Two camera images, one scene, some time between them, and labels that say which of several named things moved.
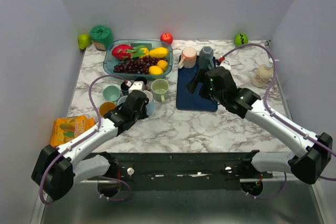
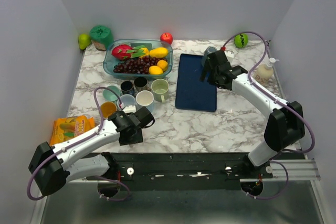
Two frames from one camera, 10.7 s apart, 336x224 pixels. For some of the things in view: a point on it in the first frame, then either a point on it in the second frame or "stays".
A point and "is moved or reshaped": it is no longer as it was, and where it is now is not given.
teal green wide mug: x=111 y=93 stays
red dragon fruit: x=121 y=51 stays
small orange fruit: x=163 y=64 stays
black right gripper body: x=206 y=90 -> x=212 y=77
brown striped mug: x=142 y=79 stays
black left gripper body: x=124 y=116 -> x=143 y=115
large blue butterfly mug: x=105 y=107 stays
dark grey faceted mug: x=205 y=59 is moved or reshaped
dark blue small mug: x=124 y=88 stays
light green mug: x=159 y=88 stays
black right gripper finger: x=197 y=78 -> x=205 y=71
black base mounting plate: x=184 y=171 stays
